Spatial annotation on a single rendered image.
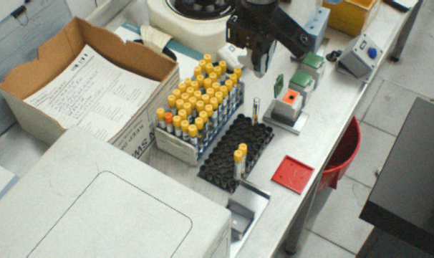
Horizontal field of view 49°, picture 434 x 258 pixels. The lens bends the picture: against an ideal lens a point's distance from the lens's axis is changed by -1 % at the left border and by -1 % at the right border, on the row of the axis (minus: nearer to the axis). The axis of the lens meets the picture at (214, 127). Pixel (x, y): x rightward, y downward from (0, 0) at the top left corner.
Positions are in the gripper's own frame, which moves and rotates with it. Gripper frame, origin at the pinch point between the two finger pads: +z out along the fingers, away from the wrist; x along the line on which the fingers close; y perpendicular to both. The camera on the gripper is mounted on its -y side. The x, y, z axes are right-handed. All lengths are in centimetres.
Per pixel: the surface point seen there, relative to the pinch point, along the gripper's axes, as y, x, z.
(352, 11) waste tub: -7.9, -32.4, 3.7
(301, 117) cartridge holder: -9.5, -1.2, 9.8
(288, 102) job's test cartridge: -7.0, 1.5, 3.5
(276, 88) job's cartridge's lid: -3.7, 1.1, 1.3
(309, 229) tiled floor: -17, -21, 99
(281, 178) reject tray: -12.4, 14.4, 11.0
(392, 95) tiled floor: -23, -102, 99
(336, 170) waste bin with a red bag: -19, -22, 56
